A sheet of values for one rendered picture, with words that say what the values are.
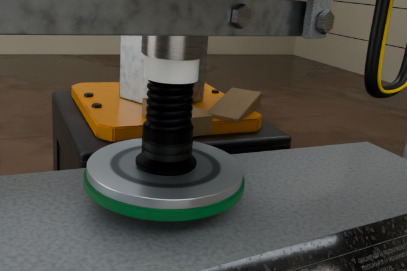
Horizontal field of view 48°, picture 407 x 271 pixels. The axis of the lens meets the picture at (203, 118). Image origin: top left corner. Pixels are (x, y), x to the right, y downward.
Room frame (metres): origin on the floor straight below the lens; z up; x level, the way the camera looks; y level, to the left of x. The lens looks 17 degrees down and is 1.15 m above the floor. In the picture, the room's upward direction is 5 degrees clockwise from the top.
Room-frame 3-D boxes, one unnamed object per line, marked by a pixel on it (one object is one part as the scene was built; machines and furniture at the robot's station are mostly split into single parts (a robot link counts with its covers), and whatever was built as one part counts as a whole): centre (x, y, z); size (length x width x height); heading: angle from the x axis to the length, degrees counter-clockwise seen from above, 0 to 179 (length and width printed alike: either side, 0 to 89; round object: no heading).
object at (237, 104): (1.30, -0.09, 0.80); 0.20 x 0.10 x 0.05; 157
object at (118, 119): (1.38, 0.14, 0.76); 0.49 x 0.49 x 0.05; 25
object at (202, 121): (1.13, 0.07, 0.81); 0.20 x 0.10 x 0.05; 33
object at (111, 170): (0.58, 0.05, 0.90); 0.21 x 0.21 x 0.01
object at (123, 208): (0.58, 0.05, 0.89); 0.22 x 0.22 x 0.04
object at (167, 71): (0.58, 0.05, 1.04); 0.07 x 0.07 x 0.04
